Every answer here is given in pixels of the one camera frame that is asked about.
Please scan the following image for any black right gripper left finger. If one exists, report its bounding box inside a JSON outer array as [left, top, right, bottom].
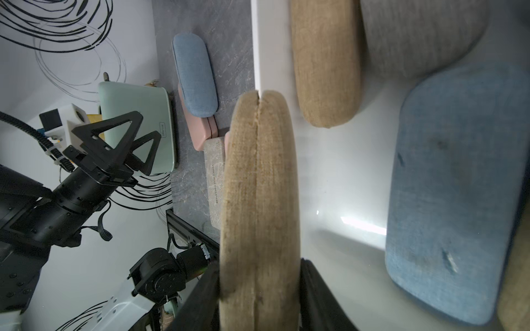
[[167, 261, 219, 331]]

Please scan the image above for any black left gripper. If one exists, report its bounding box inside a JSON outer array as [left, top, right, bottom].
[[51, 110, 162, 220]]

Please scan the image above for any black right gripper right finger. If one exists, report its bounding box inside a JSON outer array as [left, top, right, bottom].
[[300, 259, 358, 331]]

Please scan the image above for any olive glasses case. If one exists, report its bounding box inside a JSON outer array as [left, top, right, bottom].
[[219, 90, 301, 330]]

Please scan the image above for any pink glasses case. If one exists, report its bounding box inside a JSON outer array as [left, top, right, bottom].
[[224, 131, 230, 157], [178, 84, 219, 151]]

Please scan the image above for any beige grey glasses case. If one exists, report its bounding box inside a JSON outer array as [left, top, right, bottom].
[[204, 137, 226, 230]]

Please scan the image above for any blue glasses case narrow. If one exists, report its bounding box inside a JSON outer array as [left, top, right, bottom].
[[173, 33, 218, 118]]

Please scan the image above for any light blue glasses case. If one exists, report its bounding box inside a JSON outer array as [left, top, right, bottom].
[[385, 63, 529, 325]]

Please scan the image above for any tan fabric glasses case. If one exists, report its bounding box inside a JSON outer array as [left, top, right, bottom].
[[290, 1, 362, 128]]

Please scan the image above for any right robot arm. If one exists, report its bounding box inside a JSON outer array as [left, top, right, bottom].
[[129, 245, 357, 330]]

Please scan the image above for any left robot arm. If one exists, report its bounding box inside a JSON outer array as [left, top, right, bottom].
[[1, 111, 161, 313]]

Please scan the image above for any white plastic storage box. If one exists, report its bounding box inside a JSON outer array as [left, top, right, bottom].
[[250, 0, 530, 331]]

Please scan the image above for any green toaster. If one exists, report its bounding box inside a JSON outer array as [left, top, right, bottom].
[[97, 81, 177, 175]]

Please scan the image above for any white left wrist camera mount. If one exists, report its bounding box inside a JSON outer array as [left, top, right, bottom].
[[39, 103, 90, 152]]

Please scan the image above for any black corrugated left cable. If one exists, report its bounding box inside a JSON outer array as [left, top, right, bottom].
[[0, 110, 75, 173]]

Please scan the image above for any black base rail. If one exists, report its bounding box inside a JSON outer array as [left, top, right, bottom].
[[166, 209, 219, 261]]

